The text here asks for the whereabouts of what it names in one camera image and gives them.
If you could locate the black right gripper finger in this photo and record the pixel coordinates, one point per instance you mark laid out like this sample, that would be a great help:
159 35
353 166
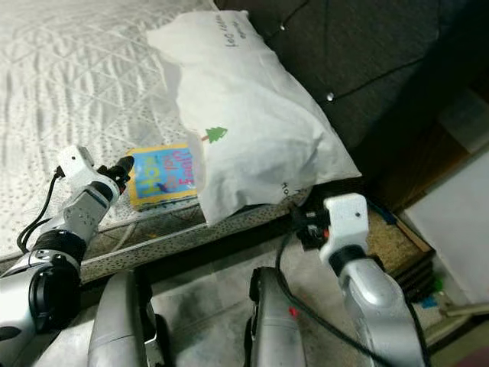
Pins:
298 212

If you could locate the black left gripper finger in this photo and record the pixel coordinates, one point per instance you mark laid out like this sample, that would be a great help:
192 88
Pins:
124 164

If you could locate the blue yellow children's book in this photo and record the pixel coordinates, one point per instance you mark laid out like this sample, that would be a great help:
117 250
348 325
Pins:
164 174

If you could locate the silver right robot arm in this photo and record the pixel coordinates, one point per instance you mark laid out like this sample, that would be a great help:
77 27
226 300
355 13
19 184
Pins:
378 306

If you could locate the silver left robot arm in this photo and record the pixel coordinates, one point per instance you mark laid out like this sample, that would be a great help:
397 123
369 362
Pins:
57 267

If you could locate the grey right robot leg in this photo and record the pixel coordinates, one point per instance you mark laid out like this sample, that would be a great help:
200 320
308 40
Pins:
279 321

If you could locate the grey robot leg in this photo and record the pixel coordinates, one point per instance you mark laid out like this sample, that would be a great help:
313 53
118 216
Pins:
122 321
279 321

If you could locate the white quilted mattress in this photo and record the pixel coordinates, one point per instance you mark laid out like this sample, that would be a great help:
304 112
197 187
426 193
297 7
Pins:
76 76

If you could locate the white pillow with tree print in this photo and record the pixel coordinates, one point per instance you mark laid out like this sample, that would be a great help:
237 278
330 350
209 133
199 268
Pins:
260 115

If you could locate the grey left robot leg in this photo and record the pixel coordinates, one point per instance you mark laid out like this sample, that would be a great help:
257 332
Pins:
122 321

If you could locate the white cabinet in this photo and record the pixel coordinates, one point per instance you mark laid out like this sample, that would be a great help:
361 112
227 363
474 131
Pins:
454 214

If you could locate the black tufted headboard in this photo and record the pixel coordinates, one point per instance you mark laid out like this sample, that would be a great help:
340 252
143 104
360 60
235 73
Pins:
374 53

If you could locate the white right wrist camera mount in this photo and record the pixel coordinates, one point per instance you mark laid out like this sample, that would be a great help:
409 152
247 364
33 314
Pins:
348 218

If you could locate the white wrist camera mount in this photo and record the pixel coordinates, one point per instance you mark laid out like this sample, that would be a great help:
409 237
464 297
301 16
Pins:
75 160
348 218

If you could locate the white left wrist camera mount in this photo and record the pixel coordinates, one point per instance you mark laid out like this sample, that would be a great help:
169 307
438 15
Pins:
75 160

